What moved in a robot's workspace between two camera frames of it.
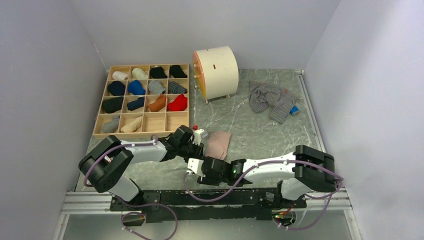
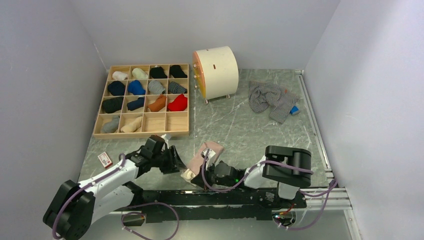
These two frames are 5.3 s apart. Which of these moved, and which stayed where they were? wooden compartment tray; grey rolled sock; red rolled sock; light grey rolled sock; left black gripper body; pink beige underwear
Moved: pink beige underwear; left black gripper body
Stayed: grey rolled sock; wooden compartment tray; red rolled sock; light grey rolled sock
